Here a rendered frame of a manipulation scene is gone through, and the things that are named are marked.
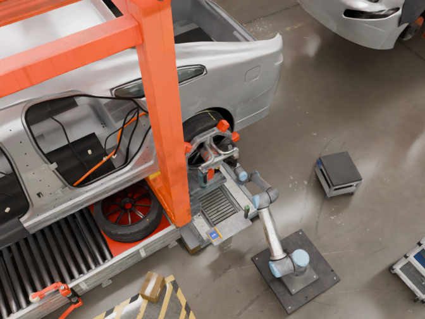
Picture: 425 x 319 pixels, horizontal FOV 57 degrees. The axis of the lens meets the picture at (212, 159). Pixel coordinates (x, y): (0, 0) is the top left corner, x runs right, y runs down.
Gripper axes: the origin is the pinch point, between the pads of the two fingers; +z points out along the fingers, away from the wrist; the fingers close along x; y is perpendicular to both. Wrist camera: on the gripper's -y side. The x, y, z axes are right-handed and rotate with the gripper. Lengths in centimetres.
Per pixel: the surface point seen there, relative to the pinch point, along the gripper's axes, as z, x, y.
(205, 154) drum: -8.8, 0.1, -37.1
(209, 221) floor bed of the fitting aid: -35, -67, 12
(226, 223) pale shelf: -62, -39, -12
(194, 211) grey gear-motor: -30, -58, -17
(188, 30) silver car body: 160, 58, 21
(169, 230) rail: -36, -77, -43
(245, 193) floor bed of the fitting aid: -28, -30, 49
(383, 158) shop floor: -75, 87, 178
